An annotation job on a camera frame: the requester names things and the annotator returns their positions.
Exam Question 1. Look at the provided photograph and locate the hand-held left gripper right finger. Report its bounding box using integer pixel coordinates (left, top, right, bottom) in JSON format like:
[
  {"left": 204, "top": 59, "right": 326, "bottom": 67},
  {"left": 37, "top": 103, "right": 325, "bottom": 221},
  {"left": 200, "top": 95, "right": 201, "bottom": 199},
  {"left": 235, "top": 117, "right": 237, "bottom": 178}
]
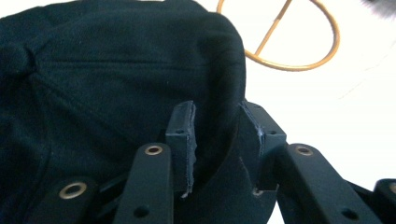
[{"left": 237, "top": 100, "right": 288, "bottom": 192}]

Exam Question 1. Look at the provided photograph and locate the gold wire clothes hanger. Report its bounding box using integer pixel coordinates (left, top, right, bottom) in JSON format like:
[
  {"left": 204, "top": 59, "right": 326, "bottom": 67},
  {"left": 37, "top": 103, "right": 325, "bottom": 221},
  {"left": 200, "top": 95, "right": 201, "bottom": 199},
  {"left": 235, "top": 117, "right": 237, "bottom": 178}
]
[{"left": 216, "top": 0, "right": 342, "bottom": 73}]

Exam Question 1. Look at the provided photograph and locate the dark green garment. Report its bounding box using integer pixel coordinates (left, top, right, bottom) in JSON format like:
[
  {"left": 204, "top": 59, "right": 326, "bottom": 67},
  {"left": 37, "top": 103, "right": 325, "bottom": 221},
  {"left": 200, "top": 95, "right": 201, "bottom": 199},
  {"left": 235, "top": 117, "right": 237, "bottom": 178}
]
[{"left": 0, "top": 0, "right": 248, "bottom": 224}]

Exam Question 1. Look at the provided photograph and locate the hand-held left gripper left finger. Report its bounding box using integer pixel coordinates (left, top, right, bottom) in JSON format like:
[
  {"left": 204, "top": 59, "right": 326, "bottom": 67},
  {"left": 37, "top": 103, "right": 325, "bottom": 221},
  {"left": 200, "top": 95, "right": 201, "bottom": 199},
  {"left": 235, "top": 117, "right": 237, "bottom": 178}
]
[{"left": 164, "top": 100, "right": 198, "bottom": 199}]

